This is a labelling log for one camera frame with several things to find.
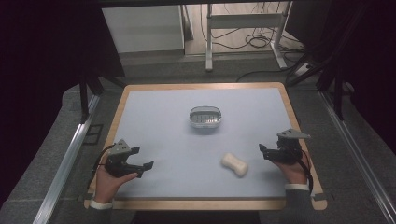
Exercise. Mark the white metal desk frame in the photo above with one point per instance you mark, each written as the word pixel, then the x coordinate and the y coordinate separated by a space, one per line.
pixel 246 28

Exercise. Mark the white cabinet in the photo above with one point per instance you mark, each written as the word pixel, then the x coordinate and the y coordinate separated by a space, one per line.
pixel 143 28

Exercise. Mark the grey soap dish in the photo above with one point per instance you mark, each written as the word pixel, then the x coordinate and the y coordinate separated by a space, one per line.
pixel 205 117

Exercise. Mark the person's right hand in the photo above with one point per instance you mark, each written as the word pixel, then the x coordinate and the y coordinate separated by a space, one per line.
pixel 292 172

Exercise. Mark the black metal stand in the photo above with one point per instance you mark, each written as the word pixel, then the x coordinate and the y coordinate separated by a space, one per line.
pixel 330 71
pixel 88 93

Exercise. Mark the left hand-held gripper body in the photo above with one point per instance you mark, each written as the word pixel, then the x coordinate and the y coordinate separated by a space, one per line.
pixel 117 160

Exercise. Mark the aluminium rail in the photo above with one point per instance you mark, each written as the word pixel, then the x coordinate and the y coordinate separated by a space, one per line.
pixel 358 155
pixel 63 168

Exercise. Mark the person's left hand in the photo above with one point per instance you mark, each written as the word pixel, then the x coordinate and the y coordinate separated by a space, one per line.
pixel 109 183

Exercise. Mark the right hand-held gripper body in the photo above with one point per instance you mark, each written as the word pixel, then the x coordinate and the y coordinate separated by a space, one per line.
pixel 288 146

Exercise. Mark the light blue table mat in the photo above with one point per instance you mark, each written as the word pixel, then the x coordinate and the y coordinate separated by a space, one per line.
pixel 199 146

